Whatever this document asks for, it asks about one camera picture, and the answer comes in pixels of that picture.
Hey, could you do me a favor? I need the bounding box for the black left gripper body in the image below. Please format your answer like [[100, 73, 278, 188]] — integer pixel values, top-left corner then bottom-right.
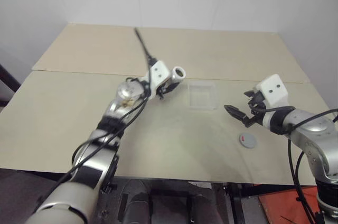
[[157, 82, 171, 101]]

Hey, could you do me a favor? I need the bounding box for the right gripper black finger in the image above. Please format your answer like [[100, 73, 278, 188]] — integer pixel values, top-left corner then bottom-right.
[[243, 90, 259, 100], [223, 105, 251, 127]]

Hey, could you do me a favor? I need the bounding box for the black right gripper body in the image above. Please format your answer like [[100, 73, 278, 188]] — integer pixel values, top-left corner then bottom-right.
[[247, 92, 267, 127]]

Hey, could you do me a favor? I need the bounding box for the grey round lid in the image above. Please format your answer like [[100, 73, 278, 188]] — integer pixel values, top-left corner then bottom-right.
[[238, 133, 258, 148]]

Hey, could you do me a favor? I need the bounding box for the clear plastic container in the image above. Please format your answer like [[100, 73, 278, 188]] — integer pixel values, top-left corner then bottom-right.
[[186, 81, 219, 111]]

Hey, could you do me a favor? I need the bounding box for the orange floor mat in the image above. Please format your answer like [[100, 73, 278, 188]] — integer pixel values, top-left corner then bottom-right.
[[258, 185, 322, 224]]

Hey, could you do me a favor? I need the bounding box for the dark furniture piece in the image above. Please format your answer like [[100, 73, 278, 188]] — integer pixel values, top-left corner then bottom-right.
[[0, 63, 22, 108]]

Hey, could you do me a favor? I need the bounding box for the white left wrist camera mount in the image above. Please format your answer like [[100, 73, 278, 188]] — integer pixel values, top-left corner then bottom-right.
[[144, 60, 170, 100]]

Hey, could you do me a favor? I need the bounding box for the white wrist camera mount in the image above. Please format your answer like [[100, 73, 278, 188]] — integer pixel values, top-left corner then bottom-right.
[[255, 74, 289, 109], [144, 60, 170, 100]]

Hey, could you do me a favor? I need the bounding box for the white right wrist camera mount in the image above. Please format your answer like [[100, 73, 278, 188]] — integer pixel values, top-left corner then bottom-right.
[[255, 74, 289, 109]]

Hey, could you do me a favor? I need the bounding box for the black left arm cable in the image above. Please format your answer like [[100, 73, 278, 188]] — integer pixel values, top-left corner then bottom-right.
[[39, 27, 159, 203]]

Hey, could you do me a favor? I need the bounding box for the black table frame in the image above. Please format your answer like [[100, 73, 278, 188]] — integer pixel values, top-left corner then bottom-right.
[[184, 180, 296, 224]]

